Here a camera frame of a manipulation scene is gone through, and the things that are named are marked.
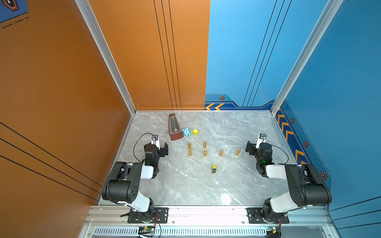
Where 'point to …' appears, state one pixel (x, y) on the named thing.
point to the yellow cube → (195, 132)
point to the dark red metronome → (174, 130)
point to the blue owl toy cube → (186, 132)
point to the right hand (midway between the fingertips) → (256, 142)
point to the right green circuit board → (271, 228)
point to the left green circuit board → (146, 230)
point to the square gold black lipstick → (214, 168)
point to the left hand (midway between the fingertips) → (158, 141)
